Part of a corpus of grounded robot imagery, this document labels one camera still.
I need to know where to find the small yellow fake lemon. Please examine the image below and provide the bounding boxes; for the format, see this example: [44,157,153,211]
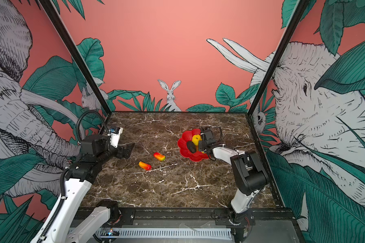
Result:
[191,134,202,146]

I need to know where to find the dark brown fake fruit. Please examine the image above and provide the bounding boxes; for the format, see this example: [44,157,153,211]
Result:
[187,141,197,154]

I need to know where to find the red yellow fake mango front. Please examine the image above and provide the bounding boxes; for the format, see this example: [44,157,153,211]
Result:
[138,162,152,171]

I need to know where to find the red green fake mango back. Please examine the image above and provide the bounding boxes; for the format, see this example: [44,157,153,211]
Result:
[153,152,166,162]

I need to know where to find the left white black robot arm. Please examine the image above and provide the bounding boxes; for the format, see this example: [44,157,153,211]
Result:
[31,134,135,243]

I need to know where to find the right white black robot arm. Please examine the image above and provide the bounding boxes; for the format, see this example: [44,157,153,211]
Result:
[198,127,269,225]

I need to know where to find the red flower-shaped fruit bowl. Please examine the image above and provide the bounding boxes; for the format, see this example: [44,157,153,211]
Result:
[178,129,208,162]

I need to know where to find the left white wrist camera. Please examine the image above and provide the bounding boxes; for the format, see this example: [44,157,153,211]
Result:
[109,126,123,148]

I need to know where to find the black corrugated cable hose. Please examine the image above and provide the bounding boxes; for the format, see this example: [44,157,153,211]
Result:
[76,110,110,143]

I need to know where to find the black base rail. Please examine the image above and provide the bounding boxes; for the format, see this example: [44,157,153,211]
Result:
[72,206,296,227]

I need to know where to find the white slotted cable duct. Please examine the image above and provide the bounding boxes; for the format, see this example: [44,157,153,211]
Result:
[95,228,233,240]

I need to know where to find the black corner frame post left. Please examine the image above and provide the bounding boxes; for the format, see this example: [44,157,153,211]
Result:
[39,0,112,115]

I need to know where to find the black corner frame post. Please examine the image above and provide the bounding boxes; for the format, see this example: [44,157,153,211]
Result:
[247,0,309,117]
[39,0,112,115]

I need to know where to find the black corner frame post right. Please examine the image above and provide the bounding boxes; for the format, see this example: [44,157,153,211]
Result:
[247,0,309,117]

